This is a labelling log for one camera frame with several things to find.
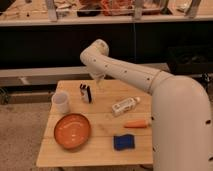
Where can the tan wooden stick tool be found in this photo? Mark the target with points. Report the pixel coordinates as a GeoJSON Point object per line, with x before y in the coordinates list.
{"type": "Point", "coordinates": [100, 81]}

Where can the black and white eraser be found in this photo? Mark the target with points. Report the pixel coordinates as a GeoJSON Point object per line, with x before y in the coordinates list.
{"type": "Point", "coordinates": [85, 93]}

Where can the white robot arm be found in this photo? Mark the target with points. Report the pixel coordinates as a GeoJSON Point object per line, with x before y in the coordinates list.
{"type": "Point", "coordinates": [182, 120]}

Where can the white plastic bottle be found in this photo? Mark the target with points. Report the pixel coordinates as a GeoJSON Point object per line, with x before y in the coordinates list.
{"type": "Point", "coordinates": [125, 105]}

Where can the translucent plastic cup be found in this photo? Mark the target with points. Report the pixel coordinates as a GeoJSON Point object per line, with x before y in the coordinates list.
{"type": "Point", "coordinates": [61, 101]}

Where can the orange carrot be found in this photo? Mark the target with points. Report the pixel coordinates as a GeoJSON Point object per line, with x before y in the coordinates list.
{"type": "Point", "coordinates": [137, 124]}

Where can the orange bowl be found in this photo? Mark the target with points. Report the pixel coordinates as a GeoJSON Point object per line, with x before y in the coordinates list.
{"type": "Point", "coordinates": [72, 131]}

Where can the blue sponge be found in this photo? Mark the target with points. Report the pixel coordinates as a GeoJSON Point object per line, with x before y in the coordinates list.
{"type": "Point", "coordinates": [123, 142]}

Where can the dark storage bin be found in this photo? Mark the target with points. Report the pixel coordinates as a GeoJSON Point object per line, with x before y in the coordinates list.
{"type": "Point", "coordinates": [188, 60]}

